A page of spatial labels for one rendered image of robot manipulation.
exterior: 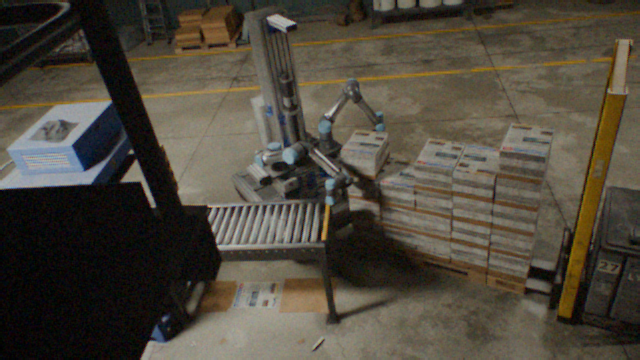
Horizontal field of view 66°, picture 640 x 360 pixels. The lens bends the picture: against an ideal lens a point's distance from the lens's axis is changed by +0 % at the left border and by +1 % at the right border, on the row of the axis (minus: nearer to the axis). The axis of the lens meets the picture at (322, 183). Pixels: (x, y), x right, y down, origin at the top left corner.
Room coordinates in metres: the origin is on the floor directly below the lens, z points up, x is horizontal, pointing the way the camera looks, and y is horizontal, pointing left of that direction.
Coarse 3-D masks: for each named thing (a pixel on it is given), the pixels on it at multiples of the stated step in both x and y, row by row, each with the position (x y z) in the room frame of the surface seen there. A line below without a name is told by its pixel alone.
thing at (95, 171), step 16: (112, 144) 3.09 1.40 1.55; (128, 144) 3.15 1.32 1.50; (96, 160) 2.90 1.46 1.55; (112, 160) 2.91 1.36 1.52; (16, 176) 2.86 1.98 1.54; (32, 176) 2.83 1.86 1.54; (48, 176) 2.79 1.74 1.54; (64, 176) 2.76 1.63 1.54; (80, 176) 2.73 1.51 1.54; (96, 176) 2.70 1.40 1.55
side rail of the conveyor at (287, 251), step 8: (224, 248) 2.68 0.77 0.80; (232, 248) 2.67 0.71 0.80; (240, 248) 2.66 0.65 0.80; (248, 248) 2.64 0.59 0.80; (256, 248) 2.63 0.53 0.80; (264, 248) 2.62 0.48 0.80; (272, 248) 2.60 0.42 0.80; (280, 248) 2.59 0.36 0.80; (288, 248) 2.58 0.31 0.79; (296, 248) 2.57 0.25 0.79; (304, 248) 2.56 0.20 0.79; (312, 248) 2.55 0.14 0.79; (320, 248) 2.54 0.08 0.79; (224, 256) 2.67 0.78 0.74; (232, 256) 2.66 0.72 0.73; (240, 256) 2.65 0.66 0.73; (248, 256) 2.64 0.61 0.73; (256, 256) 2.63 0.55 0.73; (264, 256) 2.62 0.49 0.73; (272, 256) 2.60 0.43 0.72; (280, 256) 2.59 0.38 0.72; (288, 256) 2.58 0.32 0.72; (296, 256) 2.57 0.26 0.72; (304, 256) 2.56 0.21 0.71; (312, 256) 2.55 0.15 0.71; (320, 256) 2.54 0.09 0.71
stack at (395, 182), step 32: (352, 192) 3.27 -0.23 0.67; (384, 192) 3.12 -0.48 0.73; (416, 192) 2.97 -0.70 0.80; (352, 224) 3.30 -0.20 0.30; (416, 224) 2.98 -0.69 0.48; (448, 224) 2.83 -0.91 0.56; (384, 256) 3.14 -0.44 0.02; (416, 256) 2.98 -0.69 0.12; (448, 256) 2.83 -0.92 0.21; (480, 256) 2.69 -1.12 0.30
